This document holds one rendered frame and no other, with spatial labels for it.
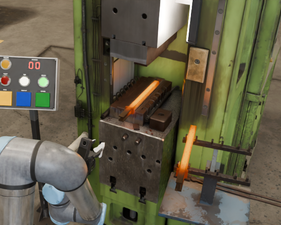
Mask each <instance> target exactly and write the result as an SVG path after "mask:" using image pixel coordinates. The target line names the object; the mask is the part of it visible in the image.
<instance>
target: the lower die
mask: <svg viewBox="0 0 281 225"><path fill-rule="evenodd" d="M156 79H161V80H162V81H161V82H160V83H159V84H158V85H157V86H156V87H155V88H154V89H153V90H152V91H151V92H150V93H149V94H148V95H147V96H146V97H145V98H144V99H143V100H142V101H141V102H140V103H139V104H138V105H137V106H136V107H135V108H134V114H131V115H130V116H129V117H128V118H127V119H126V120H125V121H127V122H130V123H133V124H139V125H140V126H143V125H144V124H145V123H146V122H144V119H145V117H146V115H147V110H146V109H145V108H143V110H142V107H146V108H147V109H148V114H149V111H150V105H149V104H151V106H152V108H151V110H152V109H153V101H150V102H148V101H149V100H154V102H155V106H156V103H157V99H156V97H157V98H158V102H159V100H160V95H159V94H156V95H155V93H157V92H158V90H159V89H161V87H162V86H165V87H166V88H167V92H169V91H171V88H172V82H170V81H167V80H165V79H163V78H159V77H156V78H153V77H143V76H142V77H140V80H139V81H138V80H137V81H136V84H135V83H134V84H133V87H132V86H131V87H130V88H129V90H127V91H126V94H125V93H123V94H122V97H121V96H120V97H119V100H118V101H117V100H116V101H115V102H114V103H113V104H111V105H110V108H109V116H110V117H113V118H116V119H120V117H119V115H120V114H121V113H122V112H123V111H124V110H125V107H126V106H129V105H130V104H131V103H132V102H133V101H134V100H135V99H136V98H137V97H138V96H139V95H140V94H141V93H142V92H143V91H144V90H145V89H146V88H147V87H148V86H149V85H150V84H151V83H152V82H153V81H155V80H156ZM165 87H163V88H162V90H163V91H164V95H165V93H166V88H165ZM163 91H161V90H160V91H159V92H158V93H160V94H161V99H162V97H163ZM152 96H156V97H153V98H152ZM146 103H149V104H147V105H146V106H145V104H146Z"/></svg>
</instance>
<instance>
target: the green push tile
mask: <svg viewBox="0 0 281 225"><path fill-rule="evenodd" d="M35 107H50V93H37V92H36V101H35Z"/></svg>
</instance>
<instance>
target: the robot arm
mask: <svg viewBox="0 0 281 225"><path fill-rule="evenodd" d="M95 141H96V140H91V139H89V138H86V137H83V138H81V141H80V144H79V148H78V150H77V153H76V152H75V151H73V150H72V149H70V148H68V147H66V146H63V145H61V144H58V143H55V142H50V141H42V140H35V139H27V138H20V137H16V136H14V137H8V136H3V137H0V225H33V214H34V197H35V185H36V182H42V183H45V185H44V187H43V189H42V194H43V196H44V198H45V200H46V201H47V202H49V214H50V218H51V220H52V222H53V223H55V224H57V225H65V224H68V223H69V222H70V221H71V222H78V223H84V224H90V225H103V224H104V220H105V215H106V209H107V205H106V204H104V203H100V202H99V201H98V200H97V198H96V196H95V193H94V191H93V189H92V187H91V185H90V183H89V181H88V179H87V176H88V173H91V172H92V170H93V169H94V168H95V163H96V160H95V159H94V158H97V157H99V158H101V156H102V153H103V149H104V147H105V143H104V142H102V143H101V144H100V145H98V147H96V148H94V149H93V151H90V149H91V146H92V144H93V143H95ZM93 166H94V168H93V169H91V168H92V167H93Z"/></svg>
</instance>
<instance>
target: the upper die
mask: <svg viewBox="0 0 281 225"><path fill-rule="evenodd" d="M176 38H177V32H176V33H175V34H174V35H172V36H171V37H170V38H169V39H168V40H166V41H165V42H164V43H163V44H162V45H160V46H159V47H158V48H153V47H149V46H145V43H144V44H143V45H140V44H136V43H131V42H126V41H122V40H117V39H115V37H114V38H110V56H111V57H115V58H120V59H124V60H128V61H132V62H136V63H141V64H145V65H147V64H148V63H149V62H150V61H151V60H152V59H154V58H155V57H156V56H157V55H158V54H159V53H160V52H162V51H163V50H164V49H165V48H166V47H167V46H168V45H169V44H170V43H171V42H173V41H174V40H175V39H176Z"/></svg>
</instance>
